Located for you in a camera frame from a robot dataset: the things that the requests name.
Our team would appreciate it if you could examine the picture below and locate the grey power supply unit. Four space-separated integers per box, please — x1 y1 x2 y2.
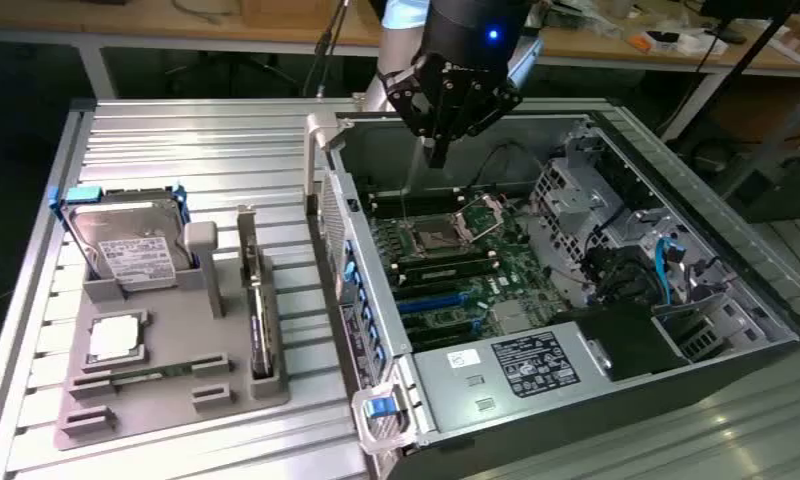
409 322 626 434

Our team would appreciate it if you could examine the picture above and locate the clear case latch blue tab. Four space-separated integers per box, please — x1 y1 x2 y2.
349 384 419 454

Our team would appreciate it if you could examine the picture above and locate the long blue expansion slot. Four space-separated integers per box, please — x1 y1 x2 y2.
396 293 472 315

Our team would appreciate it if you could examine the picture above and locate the silver chipset heat sink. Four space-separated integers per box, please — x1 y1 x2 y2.
491 302 532 334

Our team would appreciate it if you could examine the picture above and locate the metal socket cover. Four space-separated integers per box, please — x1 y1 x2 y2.
452 194 512 239

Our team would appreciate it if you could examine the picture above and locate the hard disk in blue caddy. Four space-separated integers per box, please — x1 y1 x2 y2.
46 183 199 294

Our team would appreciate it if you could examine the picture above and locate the black monitor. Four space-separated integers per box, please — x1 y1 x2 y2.
698 0 800 44

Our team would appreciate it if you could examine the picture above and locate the socket locking lever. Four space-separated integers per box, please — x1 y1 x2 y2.
397 182 416 226

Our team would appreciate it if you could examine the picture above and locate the grey parts rack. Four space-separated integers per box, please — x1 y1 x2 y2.
52 219 293 451

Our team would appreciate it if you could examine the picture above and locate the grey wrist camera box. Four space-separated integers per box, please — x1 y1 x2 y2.
505 37 547 89

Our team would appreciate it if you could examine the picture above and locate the grey slotted disk bay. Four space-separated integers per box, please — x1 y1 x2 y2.
652 294 742 364

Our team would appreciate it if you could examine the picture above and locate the black tripod pole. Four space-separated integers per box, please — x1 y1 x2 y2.
656 0 800 141

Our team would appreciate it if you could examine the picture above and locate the blue wire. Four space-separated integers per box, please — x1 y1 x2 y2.
652 237 682 306

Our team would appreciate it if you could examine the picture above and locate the grey case latch bracket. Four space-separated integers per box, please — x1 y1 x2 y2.
304 112 348 201

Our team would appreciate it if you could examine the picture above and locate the silver CPU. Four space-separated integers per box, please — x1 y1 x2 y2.
82 317 145 364

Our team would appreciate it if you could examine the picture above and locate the dark grey floor cabinet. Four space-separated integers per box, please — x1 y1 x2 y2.
732 154 800 224

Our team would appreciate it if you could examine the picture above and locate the green RAM stick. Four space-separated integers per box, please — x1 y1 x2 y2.
105 363 195 386

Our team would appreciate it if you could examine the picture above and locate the black wire bundle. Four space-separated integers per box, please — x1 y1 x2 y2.
583 247 662 306

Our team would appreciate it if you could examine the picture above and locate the perforated metal disk bay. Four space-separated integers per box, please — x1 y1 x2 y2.
529 157 615 261

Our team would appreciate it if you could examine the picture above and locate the graphics card with black fan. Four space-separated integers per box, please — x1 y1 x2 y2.
236 202 283 380

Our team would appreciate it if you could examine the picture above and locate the CPU socket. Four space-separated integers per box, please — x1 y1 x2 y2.
405 214 472 259

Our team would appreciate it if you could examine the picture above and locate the wooden desk white frame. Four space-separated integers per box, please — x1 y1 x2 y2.
0 0 800 141

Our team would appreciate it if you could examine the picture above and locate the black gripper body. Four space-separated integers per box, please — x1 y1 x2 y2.
420 0 532 139

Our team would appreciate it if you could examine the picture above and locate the green motherboard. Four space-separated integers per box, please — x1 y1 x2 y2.
365 187 575 354

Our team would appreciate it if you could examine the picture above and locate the black RAM stick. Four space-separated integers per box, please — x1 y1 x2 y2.
393 253 501 287

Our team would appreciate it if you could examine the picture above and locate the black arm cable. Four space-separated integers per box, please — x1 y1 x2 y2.
312 0 352 99

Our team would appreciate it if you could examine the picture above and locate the open black PC case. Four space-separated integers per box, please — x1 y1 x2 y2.
303 107 800 480

